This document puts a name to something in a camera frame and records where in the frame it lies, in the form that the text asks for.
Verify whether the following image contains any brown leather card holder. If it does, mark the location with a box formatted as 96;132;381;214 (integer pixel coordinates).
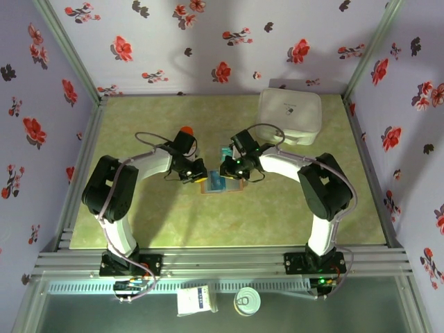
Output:
200;169;246;196

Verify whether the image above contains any white plastic container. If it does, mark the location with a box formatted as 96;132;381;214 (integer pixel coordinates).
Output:
255;87;323;146

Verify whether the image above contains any white paper box blue stripe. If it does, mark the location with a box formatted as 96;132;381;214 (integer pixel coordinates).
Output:
176;284;219;317

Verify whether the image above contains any round tin can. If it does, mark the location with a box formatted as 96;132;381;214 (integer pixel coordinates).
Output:
233;287;262;316

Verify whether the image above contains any aluminium frame rail wide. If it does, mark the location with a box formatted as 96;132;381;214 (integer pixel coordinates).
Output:
31;245;413;279

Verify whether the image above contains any aluminium side rail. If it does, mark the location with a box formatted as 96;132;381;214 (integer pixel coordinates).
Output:
341;95;405;249
41;96;109;253

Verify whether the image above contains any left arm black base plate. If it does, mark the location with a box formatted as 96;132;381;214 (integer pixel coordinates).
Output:
99;254;164;278

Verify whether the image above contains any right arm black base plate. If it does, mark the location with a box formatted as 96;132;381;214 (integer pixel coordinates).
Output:
283;252;348;275

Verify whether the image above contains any aluminium corner post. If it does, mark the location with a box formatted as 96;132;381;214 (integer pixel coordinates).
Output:
343;0;407;100
33;0;108;105

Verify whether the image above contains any white slotted cable duct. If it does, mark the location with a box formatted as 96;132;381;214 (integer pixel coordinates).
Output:
46;281;311;295

